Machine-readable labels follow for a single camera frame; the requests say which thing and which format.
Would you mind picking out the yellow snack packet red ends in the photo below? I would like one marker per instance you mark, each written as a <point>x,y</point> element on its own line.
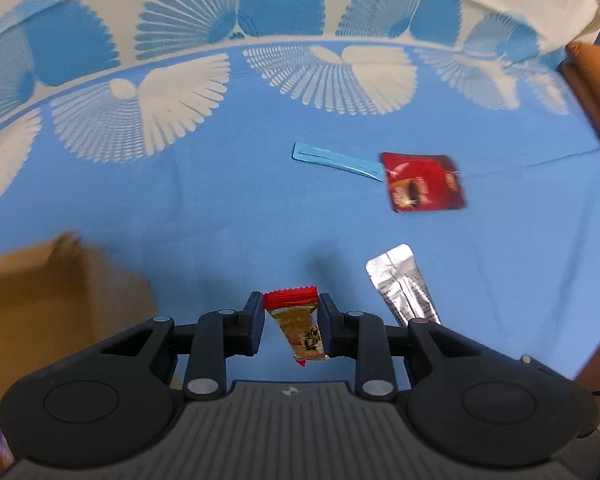
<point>300,330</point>

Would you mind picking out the red coffee packet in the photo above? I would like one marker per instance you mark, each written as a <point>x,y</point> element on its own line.
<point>425,182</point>

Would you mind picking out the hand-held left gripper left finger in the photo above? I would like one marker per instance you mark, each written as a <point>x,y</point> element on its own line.
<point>257,325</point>

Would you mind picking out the brown cushion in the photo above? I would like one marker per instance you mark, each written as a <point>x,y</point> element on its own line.
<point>597,100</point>

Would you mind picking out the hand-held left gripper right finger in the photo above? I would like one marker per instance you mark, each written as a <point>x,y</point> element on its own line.
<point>326,327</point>

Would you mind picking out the thin blue strip packet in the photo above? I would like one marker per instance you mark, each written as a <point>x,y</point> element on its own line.
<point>330,157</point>

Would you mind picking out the cardboard box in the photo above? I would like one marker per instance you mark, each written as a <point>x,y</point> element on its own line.
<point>55,300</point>

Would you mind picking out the silver foil packet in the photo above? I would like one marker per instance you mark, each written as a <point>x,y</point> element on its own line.
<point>402,285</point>

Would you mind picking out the blue fan-print cloth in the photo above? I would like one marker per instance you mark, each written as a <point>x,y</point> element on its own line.
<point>180,210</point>

